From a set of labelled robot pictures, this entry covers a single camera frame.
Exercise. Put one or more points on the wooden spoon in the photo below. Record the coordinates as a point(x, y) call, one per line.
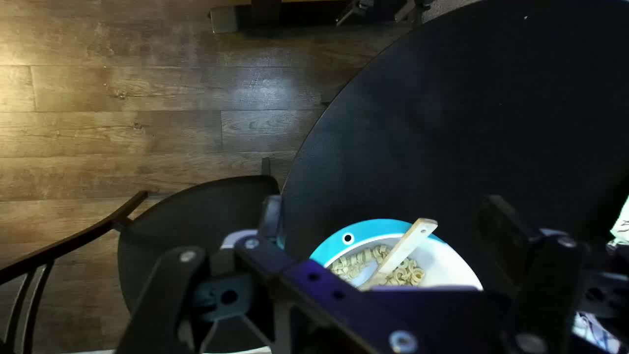
point(419, 231)

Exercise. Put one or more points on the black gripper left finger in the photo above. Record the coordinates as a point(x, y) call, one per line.
point(160, 320)

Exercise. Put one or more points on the black metal chair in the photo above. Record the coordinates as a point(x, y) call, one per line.
point(201, 216)

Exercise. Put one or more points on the white bowl with teal rim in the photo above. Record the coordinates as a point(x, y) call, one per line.
point(357, 251)

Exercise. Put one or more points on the round black table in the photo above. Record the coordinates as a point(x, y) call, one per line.
point(524, 100)

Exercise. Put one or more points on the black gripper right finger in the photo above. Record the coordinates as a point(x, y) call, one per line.
point(543, 277)

